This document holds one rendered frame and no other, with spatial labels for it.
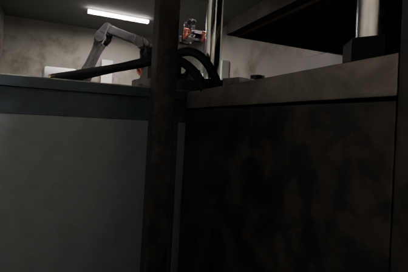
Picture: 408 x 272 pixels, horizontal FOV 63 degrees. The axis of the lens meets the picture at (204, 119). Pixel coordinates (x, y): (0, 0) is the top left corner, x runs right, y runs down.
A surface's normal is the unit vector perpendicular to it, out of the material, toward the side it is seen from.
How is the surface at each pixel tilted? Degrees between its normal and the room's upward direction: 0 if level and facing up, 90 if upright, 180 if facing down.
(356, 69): 90
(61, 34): 90
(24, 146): 90
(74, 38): 90
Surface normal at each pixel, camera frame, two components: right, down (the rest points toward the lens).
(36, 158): 0.39, 0.01
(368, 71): -0.92, -0.05
